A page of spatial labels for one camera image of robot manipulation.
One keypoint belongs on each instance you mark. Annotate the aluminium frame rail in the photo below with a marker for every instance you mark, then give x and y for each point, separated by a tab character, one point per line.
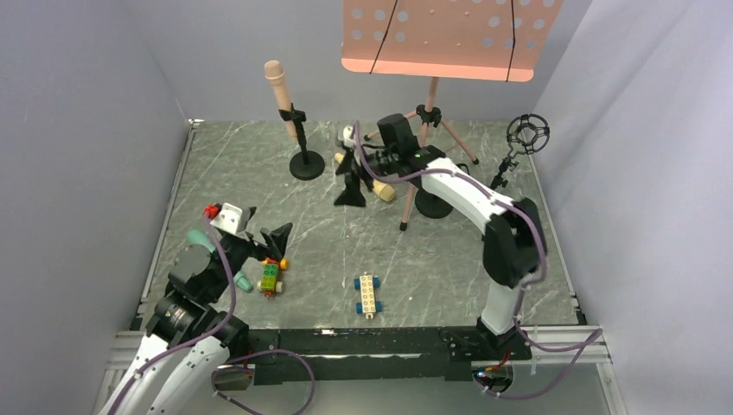
121	347

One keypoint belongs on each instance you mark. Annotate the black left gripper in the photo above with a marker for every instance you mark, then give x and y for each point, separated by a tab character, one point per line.
255	244

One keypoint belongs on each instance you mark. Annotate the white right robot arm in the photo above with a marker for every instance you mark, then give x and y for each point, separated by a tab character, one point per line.
514	246

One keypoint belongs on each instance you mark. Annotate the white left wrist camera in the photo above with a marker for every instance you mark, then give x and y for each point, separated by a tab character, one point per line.
228	218

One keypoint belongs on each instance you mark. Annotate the colourful toy brick car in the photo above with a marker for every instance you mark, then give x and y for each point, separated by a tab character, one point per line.
271	283

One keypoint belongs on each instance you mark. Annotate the pink toy microphone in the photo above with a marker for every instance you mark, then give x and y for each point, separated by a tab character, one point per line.
274	73

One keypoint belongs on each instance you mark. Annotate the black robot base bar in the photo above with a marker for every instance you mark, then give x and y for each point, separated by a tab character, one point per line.
276	356

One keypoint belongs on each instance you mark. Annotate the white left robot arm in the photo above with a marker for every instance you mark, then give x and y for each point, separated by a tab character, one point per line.
186	338

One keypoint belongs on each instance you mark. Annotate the black shock mount stand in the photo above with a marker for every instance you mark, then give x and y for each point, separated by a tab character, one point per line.
526	135

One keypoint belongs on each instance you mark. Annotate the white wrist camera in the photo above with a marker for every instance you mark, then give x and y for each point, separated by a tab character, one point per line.
348	138
228	218

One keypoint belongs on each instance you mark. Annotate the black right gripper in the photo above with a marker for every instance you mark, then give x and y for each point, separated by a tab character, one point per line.
351	162

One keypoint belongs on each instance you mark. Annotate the pink music stand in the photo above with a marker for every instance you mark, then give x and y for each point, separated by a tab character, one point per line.
477	40

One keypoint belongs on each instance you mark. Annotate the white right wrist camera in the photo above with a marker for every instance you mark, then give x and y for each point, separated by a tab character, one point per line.
348	138

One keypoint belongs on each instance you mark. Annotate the mint green toy microphone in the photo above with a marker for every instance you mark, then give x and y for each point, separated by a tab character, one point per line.
197	237

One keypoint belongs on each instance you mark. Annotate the yellow toy microphone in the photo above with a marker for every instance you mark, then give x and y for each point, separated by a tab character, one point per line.
383	191

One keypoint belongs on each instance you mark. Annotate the black round-base mic stand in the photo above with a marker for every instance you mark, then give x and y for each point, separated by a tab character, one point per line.
308	164

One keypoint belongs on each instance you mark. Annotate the white blue toy brick car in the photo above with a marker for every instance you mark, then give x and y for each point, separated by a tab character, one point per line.
368	305

